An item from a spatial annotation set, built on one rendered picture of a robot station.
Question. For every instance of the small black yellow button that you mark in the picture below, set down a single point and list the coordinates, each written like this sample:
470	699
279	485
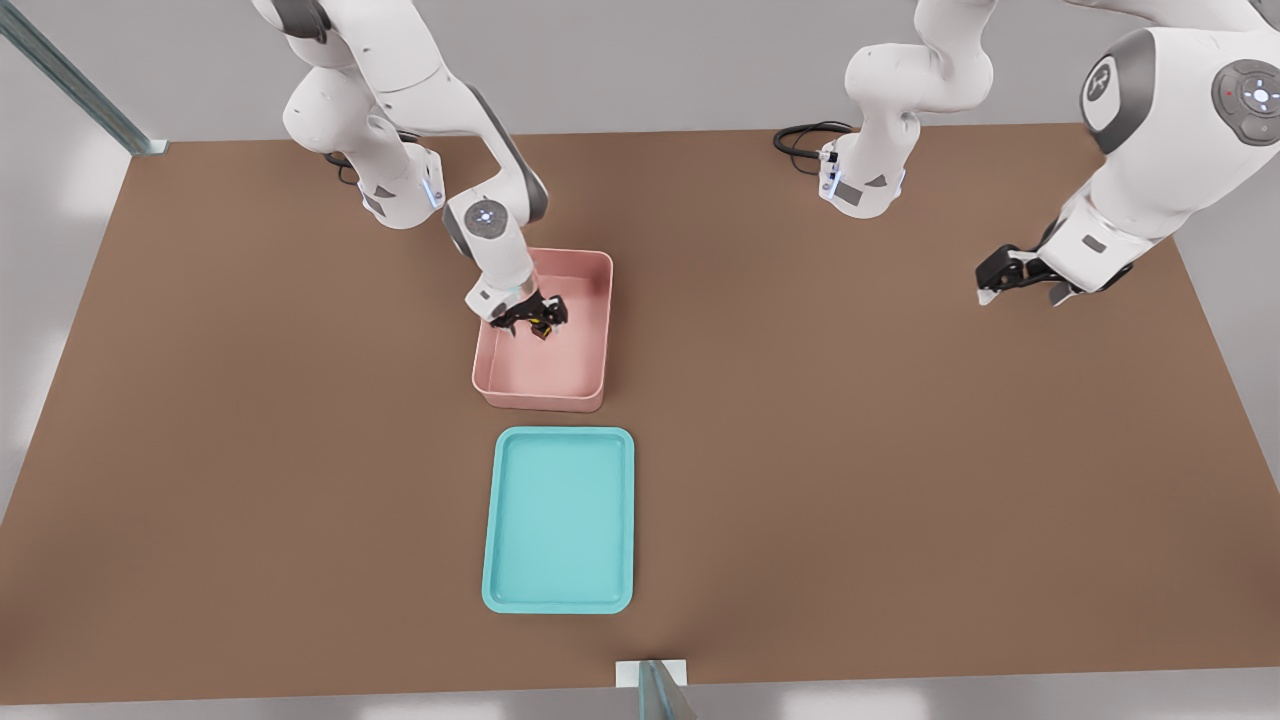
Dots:
543	327

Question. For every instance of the pink plastic box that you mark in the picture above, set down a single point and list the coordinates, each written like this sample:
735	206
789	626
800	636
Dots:
560	370

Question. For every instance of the pale blue-green tray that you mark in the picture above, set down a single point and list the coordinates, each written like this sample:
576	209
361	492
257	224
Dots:
559	520

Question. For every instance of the silver frame post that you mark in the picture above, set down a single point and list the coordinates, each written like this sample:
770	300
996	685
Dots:
660	692
75	80

